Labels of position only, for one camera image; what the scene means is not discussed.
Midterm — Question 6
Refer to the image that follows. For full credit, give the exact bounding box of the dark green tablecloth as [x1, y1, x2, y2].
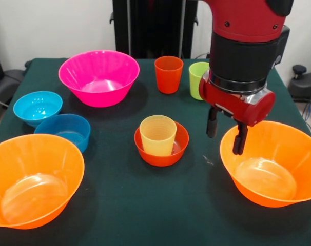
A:
[0, 57, 311, 246]

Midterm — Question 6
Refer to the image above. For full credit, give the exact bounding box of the light blue bowl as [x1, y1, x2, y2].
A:
[13, 91, 64, 128]

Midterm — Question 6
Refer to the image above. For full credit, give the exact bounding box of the green cup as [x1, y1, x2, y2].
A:
[188, 61, 210, 101]

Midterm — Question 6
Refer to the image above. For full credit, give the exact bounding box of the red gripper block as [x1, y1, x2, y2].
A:
[198, 70, 276, 156]

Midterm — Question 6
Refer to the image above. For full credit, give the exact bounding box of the small red bowl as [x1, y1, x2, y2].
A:
[133, 121, 190, 167]

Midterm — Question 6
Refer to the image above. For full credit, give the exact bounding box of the yellow cup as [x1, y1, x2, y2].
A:
[139, 115, 178, 157]

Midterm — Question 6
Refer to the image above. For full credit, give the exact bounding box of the large orange bowl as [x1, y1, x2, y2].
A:
[219, 120, 311, 208]
[0, 133, 85, 230]

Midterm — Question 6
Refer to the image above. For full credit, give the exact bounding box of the large pink bowl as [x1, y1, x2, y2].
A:
[58, 50, 140, 108]

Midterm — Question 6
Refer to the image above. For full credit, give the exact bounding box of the orange cup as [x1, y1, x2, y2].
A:
[154, 56, 184, 95]

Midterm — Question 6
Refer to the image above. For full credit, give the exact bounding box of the dark blue bowl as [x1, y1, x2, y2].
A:
[34, 114, 92, 154]

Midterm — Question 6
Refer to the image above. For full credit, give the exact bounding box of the black stand base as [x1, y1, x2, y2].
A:
[287, 64, 311, 103]
[0, 69, 25, 106]

